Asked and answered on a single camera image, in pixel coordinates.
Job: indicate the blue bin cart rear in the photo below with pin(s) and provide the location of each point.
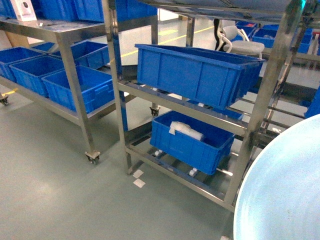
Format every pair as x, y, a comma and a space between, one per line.
90, 54

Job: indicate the blue bin rack middle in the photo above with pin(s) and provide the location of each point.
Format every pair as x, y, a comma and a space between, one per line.
214, 78

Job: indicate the white round stool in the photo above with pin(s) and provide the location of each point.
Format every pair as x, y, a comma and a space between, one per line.
231, 39

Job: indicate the blue bin cart left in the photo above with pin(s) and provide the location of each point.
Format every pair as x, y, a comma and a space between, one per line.
15, 55

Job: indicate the white plastic bag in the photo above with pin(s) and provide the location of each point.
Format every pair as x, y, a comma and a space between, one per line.
177, 126

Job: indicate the steel shelf cart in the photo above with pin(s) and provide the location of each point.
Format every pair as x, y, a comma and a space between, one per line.
64, 34

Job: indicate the blue bin rack lower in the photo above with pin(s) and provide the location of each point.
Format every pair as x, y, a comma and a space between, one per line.
203, 153

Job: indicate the white carton box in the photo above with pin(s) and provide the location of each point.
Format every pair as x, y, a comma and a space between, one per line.
24, 10

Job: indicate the light blue oval tray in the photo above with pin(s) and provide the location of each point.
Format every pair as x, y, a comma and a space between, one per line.
279, 198

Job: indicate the blue bin cart middle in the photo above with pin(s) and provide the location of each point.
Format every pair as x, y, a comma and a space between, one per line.
30, 73

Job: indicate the blue bin rack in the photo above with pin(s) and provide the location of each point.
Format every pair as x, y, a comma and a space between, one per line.
203, 153
214, 78

